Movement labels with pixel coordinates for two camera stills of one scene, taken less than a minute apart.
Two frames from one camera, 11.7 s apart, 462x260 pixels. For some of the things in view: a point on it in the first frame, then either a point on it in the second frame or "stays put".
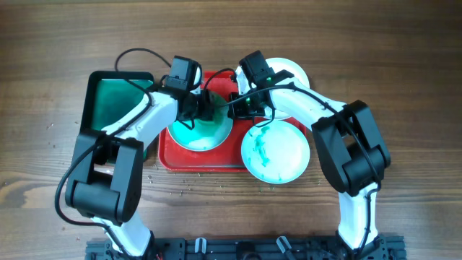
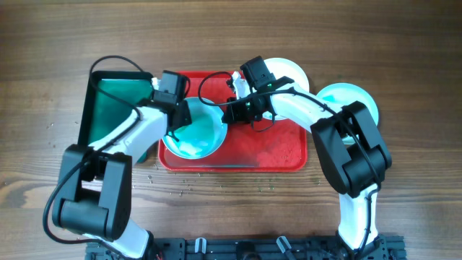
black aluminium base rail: x=388 y=248 stays put
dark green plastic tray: x=111 y=94 stays put
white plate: x=276 y=153 -> x=341 y=94
